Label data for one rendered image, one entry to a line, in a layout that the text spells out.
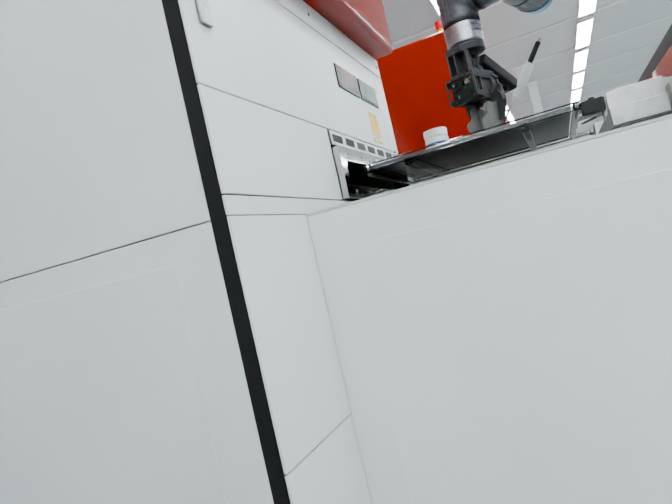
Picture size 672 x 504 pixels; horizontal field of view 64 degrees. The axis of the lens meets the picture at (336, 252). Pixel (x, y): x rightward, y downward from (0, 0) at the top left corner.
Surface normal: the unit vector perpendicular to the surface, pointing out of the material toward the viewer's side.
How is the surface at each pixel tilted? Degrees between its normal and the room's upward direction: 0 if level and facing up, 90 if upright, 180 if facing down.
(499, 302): 90
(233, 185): 90
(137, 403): 90
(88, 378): 90
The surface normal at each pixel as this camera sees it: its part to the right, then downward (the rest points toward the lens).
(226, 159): 0.89, -0.21
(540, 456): -0.39, 0.07
